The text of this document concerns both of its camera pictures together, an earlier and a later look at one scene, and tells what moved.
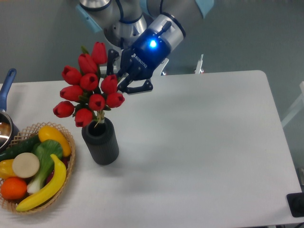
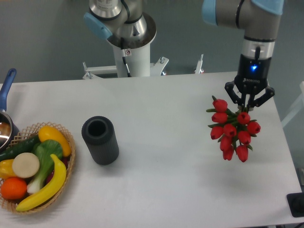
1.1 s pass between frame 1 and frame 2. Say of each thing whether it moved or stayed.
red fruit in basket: stayed
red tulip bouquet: moved
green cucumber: stayed
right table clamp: stayed
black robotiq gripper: moved
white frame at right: stayed
